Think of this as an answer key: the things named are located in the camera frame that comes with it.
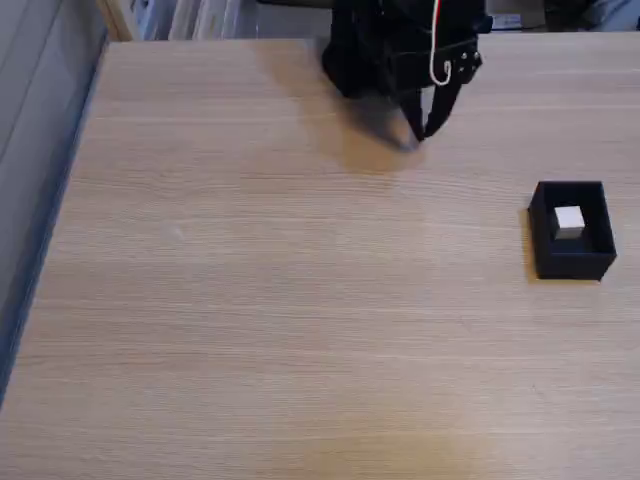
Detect light wooden post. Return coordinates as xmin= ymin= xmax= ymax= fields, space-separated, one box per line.
xmin=96 ymin=0 xmax=134 ymax=42

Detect white cube block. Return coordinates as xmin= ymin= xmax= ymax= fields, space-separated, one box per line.
xmin=553 ymin=204 xmax=586 ymax=241

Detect black open box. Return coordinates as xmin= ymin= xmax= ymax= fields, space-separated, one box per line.
xmin=526 ymin=180 xmax=618 ymax=282

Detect white slatted panels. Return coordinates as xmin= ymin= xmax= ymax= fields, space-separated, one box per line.
xmin=138 ymin=0 xmax=257 ymax=42

